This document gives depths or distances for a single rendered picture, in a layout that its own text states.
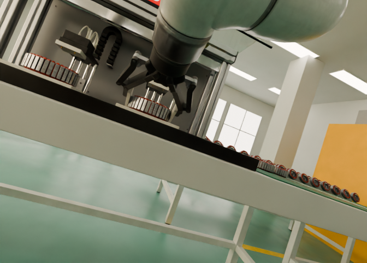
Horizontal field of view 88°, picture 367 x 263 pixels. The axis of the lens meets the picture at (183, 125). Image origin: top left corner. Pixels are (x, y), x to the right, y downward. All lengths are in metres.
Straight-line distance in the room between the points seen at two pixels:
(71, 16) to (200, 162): 0.74
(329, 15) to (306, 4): 0.05
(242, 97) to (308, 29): 7.75
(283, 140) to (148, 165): 4.15
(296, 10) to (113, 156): 0.30
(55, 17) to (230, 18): 0.70
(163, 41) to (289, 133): 4.22
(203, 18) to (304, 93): 4.49
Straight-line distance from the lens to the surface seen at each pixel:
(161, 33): 0.31
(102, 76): 0.79
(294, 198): 0.37
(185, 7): 0.27
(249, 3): 0.29
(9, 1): 0.75
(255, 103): 8.39
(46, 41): 0.87
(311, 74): 4.91
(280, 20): 0.33
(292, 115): 4.48
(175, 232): 1.40
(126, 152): 0.25
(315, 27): 0.37
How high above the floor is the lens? 0.76
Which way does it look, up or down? 4 degrees up
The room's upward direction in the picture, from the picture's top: 20 degrees clockwise
